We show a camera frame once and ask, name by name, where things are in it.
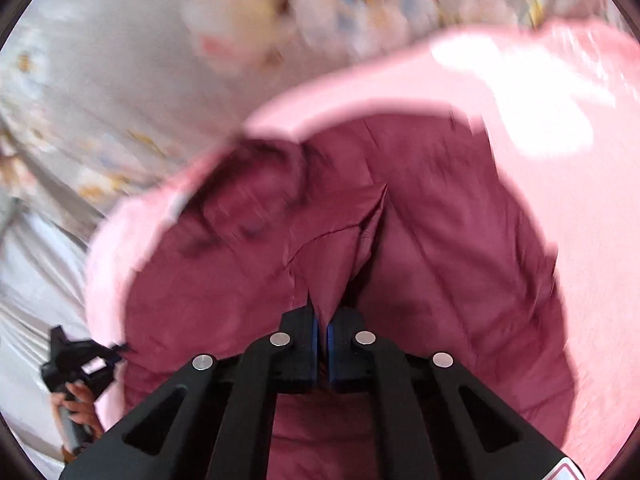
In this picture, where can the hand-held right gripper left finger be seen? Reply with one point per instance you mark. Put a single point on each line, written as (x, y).
(314, 347)

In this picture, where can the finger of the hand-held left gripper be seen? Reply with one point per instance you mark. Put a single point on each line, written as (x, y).
(92, 349)
(106, 380)

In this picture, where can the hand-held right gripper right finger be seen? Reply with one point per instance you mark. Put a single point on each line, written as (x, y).
(332, 350)

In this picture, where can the person's left hand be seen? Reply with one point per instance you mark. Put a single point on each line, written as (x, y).
(85, 410)

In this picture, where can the maroon down jacket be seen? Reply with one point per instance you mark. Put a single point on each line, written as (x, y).
(425, 260)

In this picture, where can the pink printed blanket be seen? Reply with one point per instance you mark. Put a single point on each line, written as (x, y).
(575, 200)

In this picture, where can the floral bed quilt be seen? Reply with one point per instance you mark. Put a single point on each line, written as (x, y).
(150, 60)

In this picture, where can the grey satin bedsheet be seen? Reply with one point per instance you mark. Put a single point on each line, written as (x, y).
(35, 280)

